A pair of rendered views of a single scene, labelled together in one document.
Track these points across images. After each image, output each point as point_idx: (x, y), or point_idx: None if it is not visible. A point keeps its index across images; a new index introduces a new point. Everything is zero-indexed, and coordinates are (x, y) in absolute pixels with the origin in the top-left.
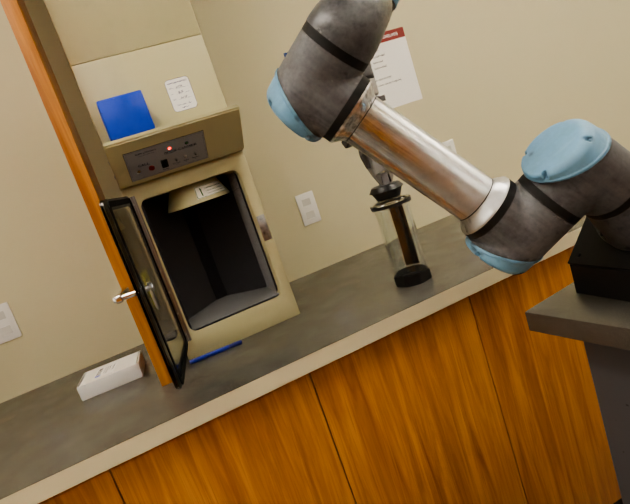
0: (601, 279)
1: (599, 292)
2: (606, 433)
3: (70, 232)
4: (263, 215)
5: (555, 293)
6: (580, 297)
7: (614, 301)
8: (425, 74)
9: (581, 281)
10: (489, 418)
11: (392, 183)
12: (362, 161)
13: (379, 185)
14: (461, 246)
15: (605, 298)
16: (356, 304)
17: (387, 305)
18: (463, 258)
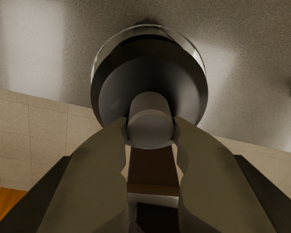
0: (132, 225)
1: (133, 215)
2: (130, 150)
3: None
4: None
5: (134, 193)
6: (131, 205)
7: (130, 217)
8: None
9: (135, 213)
10: None
11: (142, 148)
12: (27, 194)
13: (133, 101)
14: (282, 25)
15: (132, 214)
16: (58, 17)
17: (75, 75)
18: (221, 70)
